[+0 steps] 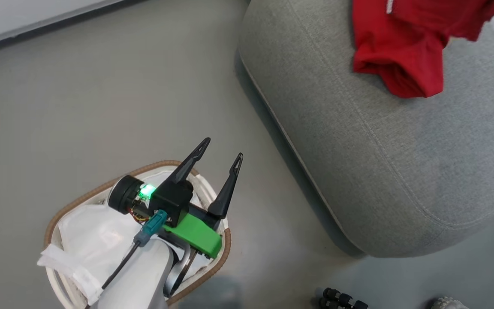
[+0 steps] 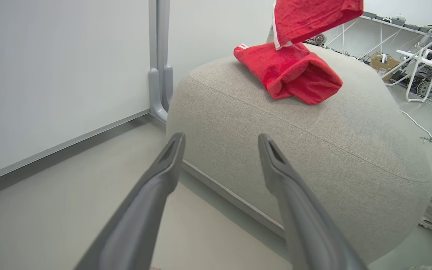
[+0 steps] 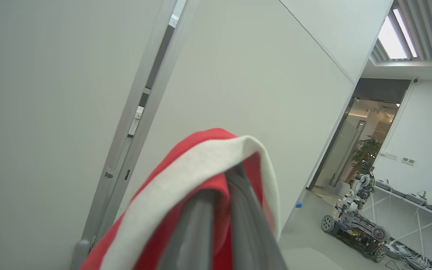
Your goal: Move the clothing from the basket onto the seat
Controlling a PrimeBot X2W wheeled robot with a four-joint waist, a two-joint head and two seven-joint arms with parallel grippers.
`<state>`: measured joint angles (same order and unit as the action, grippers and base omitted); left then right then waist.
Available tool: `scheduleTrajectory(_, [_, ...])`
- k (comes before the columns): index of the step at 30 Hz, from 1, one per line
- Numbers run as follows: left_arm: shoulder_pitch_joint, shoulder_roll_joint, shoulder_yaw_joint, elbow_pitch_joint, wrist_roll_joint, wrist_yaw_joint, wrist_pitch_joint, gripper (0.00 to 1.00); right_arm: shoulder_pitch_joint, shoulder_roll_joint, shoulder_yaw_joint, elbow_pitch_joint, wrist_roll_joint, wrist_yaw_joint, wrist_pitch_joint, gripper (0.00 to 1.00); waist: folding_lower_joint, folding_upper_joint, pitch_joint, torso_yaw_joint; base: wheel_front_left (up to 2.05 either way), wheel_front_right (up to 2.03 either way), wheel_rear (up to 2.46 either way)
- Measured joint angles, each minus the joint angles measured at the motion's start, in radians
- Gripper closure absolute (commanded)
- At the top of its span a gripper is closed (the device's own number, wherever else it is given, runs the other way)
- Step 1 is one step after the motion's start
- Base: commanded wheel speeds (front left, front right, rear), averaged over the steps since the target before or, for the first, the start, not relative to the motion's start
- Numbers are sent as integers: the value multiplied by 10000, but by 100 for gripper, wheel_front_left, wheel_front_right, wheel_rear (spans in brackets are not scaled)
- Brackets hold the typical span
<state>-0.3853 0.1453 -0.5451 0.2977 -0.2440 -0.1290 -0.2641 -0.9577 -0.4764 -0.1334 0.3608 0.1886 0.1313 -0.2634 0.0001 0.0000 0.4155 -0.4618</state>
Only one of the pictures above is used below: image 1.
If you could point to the red and white shirt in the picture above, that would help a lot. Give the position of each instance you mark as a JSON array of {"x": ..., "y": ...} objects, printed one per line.
[{"x": 401, "y": 43}]

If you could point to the grey partition bottom rail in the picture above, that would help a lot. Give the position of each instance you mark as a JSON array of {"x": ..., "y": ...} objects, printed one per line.
[{"x": 37, "y": 25}]

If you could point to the white fabric basket liner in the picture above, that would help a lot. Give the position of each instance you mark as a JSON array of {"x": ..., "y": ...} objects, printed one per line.
[{"x": 88, "y": 236}]

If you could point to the white knobbly object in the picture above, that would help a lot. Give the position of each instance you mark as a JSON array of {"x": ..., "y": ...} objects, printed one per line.
[{"x": 448, "y": 304}]

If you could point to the grey fabric sofa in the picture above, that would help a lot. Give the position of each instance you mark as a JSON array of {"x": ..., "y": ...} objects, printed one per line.
[{"x": 401, "y": 171}]

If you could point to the black ribbed object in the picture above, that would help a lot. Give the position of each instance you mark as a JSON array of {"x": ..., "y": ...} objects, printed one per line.
[{"x": 341, "y": 300}]

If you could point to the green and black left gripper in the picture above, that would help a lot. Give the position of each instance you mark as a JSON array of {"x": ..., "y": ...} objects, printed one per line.
[{"x": 195, "y": 234}]

